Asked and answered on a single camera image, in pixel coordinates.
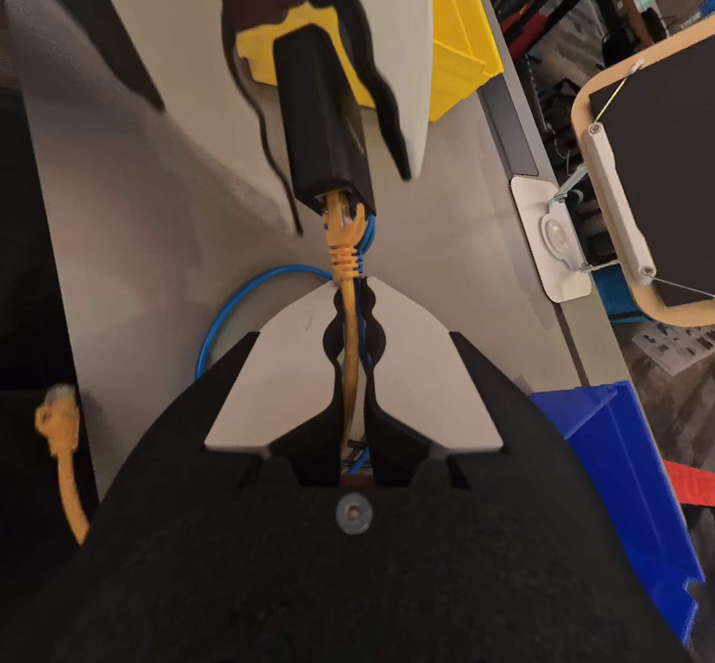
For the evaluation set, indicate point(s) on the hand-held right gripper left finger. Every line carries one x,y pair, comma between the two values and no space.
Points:
273,389

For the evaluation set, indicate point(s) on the black ethernet adapter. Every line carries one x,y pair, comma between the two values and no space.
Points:
318,115

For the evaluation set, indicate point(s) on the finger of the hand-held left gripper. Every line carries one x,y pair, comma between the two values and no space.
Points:
391,31
184,59

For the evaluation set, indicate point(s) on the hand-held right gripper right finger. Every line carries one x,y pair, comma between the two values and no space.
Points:
435,389

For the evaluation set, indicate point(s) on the printed paper sheet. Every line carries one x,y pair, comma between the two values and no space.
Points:
676,344

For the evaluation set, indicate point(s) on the yellow plastic bin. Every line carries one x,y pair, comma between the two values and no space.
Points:
458,48

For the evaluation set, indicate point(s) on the blue plastic bin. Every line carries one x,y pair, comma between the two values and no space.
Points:
625,478

